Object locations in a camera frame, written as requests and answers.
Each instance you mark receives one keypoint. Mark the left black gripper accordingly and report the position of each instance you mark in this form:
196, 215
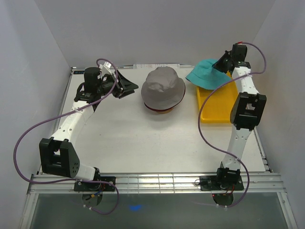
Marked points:
125, 84

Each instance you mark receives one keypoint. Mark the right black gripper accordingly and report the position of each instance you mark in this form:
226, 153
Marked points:
218, 66

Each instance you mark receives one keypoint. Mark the teal hat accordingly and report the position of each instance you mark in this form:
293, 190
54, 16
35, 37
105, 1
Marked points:
205, 76

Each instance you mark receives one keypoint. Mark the grey cap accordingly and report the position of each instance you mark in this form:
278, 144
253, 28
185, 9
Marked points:
162, 78

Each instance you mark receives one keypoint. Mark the dark red bucket hat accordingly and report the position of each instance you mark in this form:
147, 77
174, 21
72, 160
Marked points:
161, 100

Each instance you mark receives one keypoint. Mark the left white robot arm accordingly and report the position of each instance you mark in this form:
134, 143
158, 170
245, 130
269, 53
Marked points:
58, 156

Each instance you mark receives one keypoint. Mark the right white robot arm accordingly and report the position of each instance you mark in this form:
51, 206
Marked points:
246, 112

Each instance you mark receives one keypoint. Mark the yellow plastic tray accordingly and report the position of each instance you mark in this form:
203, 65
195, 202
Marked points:
218, 107

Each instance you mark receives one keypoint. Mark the blue label sticker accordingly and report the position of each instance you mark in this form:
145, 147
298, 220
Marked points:
78, 72

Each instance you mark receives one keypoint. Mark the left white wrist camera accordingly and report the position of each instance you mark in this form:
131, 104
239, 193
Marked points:
106, 66

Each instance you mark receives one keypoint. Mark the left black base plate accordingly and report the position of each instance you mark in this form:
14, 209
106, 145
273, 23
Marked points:
95, 184

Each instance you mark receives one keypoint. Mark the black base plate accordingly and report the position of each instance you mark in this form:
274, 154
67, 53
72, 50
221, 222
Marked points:
210, 183
95, 184

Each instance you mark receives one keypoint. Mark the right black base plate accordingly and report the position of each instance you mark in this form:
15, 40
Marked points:
210, 183

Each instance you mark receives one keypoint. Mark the aluminium front rail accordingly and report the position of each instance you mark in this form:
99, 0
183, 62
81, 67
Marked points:
162, 183

